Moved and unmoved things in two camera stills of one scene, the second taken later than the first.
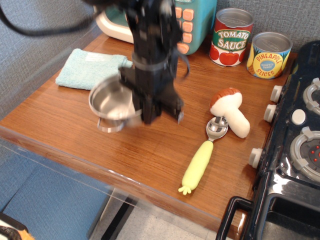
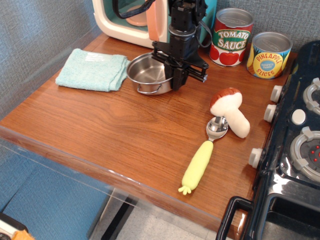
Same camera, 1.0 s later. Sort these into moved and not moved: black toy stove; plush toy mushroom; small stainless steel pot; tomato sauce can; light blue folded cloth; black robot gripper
Moved: small stainless steel pot; black robot gripper
Not moved: plush toy mushroom; tomato sauce can; light blue folded cloth; black toy stove
